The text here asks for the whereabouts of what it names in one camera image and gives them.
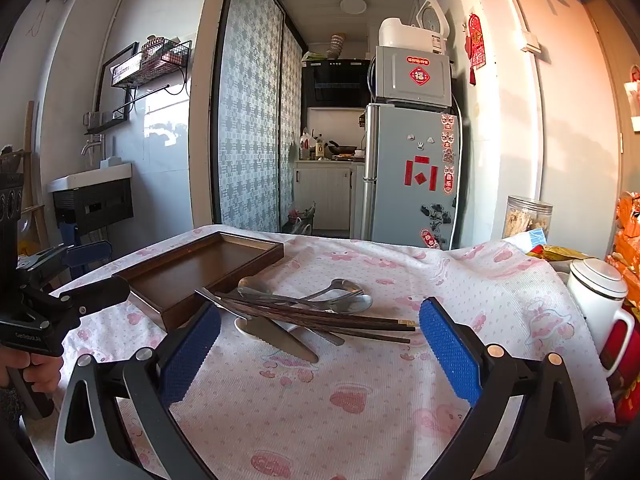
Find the black towel rail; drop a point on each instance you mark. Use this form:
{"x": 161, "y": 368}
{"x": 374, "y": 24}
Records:
{"x": 142, "y": 96}

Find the bags on floor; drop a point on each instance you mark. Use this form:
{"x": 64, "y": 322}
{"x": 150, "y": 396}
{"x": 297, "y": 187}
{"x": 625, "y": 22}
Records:
{"x": 302, "y": 217}

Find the white wall switch box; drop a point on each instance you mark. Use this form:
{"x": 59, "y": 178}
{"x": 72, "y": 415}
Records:
{"x": 530, "y": 42}

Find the dark wooden tray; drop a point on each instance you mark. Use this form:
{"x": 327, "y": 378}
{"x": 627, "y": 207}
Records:
{"x": 200, "y": 265}

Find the metal spoon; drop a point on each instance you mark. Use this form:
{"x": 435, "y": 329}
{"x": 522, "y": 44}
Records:
{"x": 355, "y": 302}
{"x": 252, "y": 285}

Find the gold snack packet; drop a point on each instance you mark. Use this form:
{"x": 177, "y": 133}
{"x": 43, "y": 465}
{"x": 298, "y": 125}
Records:
{"x": 550, "y": 252}

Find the condiment bottles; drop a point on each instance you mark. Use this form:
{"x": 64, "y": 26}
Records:
{"x": 307, "y": 147}

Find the silver fridge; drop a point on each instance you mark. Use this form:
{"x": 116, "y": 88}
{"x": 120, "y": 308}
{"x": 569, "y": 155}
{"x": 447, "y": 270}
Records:
{"x": 400, "y": 180}

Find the white kitchen cabinet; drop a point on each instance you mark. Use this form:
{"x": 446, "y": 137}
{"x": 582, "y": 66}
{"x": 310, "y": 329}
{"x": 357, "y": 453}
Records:
{"x": 320, "y": 195}

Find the round ceiling light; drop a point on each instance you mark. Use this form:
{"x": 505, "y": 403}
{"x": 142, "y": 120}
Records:
{"x": 353, "y": 4}

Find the white ceramic spoon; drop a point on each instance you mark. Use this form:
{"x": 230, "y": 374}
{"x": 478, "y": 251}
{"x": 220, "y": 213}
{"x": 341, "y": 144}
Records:
{"x": 245, "y": 329}

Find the orange snack packets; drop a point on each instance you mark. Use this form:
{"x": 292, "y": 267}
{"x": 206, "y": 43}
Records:
{"x": 625, "y": 240}

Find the white rice cooker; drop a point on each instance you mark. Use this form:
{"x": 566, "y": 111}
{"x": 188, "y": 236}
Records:
{"x": 400, "y": 32}

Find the stacked bowls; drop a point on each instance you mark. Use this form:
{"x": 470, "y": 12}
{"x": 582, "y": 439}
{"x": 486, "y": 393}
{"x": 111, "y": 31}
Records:
{"x": 336, "y": 45}

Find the blue packet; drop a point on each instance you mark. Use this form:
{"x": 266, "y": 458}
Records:
{"x": 537, "y": 236}

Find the pink printed tablecloth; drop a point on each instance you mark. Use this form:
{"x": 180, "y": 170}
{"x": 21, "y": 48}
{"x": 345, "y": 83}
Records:
{"x": 350, "y": 400}

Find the metal faucet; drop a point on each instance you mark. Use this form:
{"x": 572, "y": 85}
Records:
{"x": 92, "y": 147}

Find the silver microwave oven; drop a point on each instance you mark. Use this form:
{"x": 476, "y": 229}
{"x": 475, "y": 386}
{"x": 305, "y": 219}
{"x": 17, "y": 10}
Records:
{"x": 395, "y": 75}

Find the white round appliance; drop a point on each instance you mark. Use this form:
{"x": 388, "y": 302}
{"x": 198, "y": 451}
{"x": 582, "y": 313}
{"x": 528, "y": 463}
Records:
{"x": 432, "y": 12}

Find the red hanging decoration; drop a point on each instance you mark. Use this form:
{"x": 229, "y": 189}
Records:
{"x": 476, "y": 42}

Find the patterned sliding door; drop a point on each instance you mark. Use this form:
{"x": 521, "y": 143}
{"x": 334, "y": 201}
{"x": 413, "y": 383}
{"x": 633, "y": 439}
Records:
{"x": 291, "y": 110}
{"x": 250, "y": 110}

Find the metal fork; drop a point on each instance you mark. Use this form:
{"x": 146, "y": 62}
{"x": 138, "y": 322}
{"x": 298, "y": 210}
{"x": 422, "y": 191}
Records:
{"x": 345, "y": 286}

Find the person's left hand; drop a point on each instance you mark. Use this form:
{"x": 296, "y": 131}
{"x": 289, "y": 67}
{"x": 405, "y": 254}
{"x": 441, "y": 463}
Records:
{"x": 42, "y": 372}

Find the steel table knife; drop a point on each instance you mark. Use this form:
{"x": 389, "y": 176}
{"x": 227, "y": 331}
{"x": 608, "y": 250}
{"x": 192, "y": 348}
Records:
{"x": 285, "y": 342}

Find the black range hood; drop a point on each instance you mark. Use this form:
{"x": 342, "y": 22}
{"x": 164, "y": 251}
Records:
{"x": 340, "y": 82}

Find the black wok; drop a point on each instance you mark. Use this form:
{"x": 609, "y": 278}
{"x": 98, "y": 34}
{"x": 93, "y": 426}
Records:
{"x": 342, "y": 150}

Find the clear plastic jar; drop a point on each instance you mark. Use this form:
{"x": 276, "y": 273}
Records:
{"x": 525, "y": 215}

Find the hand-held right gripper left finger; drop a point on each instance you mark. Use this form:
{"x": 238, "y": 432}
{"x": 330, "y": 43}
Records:
{"x": 190, "y": 355}

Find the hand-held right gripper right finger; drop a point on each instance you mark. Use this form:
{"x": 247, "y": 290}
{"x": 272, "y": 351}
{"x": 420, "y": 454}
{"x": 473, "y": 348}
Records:
{"x": 450, "y": 355}

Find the white electric kettle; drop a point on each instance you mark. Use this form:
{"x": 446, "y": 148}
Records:
{"x": 595, "y": 305}

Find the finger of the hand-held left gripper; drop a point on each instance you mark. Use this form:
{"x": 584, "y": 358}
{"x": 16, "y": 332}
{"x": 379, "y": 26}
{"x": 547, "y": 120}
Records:
{"x": 95, "y": 296}
{"x": 87, "y": 254}

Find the white wash basin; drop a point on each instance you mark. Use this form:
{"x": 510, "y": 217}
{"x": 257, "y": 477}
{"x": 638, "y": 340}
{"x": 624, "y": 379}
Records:
{"x": 90, "y": 177}

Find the red container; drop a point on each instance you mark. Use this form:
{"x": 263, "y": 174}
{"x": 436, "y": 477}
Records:
{"x": 620, "y": 360}

